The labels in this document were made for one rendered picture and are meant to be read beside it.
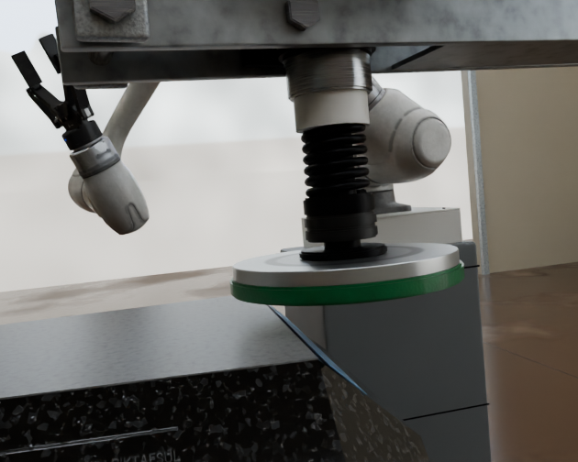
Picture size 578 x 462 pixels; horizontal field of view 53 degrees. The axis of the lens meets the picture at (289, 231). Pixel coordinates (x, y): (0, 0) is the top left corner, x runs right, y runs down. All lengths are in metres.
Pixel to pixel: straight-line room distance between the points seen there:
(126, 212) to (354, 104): 0.82
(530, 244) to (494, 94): 1.62
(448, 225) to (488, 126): 5.00
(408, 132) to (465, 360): 0.58
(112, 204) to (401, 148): 0.62
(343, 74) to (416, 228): 0.92
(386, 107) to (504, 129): 5.26
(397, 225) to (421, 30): 0.89
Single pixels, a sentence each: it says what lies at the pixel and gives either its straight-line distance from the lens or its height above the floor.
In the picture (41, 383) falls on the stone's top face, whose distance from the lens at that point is 0.46.
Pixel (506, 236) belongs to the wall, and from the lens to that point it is 6.49.
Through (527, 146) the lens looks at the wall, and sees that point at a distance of 6.66.
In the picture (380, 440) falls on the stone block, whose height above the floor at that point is 0.76.
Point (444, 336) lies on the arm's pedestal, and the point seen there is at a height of 0.58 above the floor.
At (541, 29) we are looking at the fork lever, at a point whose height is 1.08.
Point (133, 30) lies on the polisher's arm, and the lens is 0.44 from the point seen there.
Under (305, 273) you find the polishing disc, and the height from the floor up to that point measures 0.88.
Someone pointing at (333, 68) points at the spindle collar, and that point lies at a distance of 0.53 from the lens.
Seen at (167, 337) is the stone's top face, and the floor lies 0.82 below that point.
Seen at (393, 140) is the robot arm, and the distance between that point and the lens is 1.28.
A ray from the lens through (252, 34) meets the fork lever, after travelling 0.48.
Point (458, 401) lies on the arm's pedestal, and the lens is 1.51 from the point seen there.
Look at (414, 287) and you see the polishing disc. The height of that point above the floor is 0.86.
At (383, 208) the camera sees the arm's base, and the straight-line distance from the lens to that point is 1.48.
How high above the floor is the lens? 0.94
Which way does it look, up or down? 3 degrees down
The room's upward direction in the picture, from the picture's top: 5 degrees counter-clockwise
